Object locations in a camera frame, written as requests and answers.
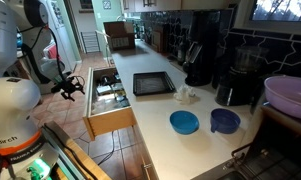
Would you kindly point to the cardboard box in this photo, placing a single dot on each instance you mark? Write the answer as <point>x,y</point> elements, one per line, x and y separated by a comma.
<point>120,35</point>

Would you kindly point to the dish rack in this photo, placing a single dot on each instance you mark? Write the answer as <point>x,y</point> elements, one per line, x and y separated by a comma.
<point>272,153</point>

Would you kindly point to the white refrigerator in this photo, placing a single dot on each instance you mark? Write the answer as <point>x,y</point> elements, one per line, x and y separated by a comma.
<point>56,23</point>

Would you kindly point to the black coffee maker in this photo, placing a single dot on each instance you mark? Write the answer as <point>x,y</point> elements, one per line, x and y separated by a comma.
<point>203,35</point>

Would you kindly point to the crumpled white paper towel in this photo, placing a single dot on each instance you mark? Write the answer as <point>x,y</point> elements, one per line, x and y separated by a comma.
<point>184,94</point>

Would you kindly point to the dark blue measuring cup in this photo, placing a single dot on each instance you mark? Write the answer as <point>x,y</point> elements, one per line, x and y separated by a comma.
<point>224,121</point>

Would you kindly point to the red towel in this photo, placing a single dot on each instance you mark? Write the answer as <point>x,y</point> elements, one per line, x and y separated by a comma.
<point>51,51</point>

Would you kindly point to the wooden cutting board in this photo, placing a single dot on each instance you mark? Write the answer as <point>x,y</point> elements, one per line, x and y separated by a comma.
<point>159,39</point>

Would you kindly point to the purple plastic bowl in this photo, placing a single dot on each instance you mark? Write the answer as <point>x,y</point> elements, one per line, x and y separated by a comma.
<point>284,94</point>

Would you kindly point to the black baking tray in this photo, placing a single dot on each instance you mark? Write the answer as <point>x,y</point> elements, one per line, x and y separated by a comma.
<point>152,83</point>

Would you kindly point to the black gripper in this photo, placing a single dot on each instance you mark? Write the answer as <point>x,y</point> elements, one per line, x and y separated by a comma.
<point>67,88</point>

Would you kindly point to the black blender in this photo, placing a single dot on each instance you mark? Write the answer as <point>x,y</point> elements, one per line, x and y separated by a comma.
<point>236,85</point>

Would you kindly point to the light blue bowl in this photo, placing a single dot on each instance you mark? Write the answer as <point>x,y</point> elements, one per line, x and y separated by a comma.
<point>184,122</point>

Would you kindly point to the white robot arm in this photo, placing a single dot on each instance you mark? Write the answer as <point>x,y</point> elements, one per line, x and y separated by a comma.
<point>17,96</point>

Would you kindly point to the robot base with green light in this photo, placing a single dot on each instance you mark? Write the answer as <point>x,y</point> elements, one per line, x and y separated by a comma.
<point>54,156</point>

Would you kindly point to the wooden kitchen drawer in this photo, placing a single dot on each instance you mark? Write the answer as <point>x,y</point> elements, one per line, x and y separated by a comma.
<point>106,105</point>

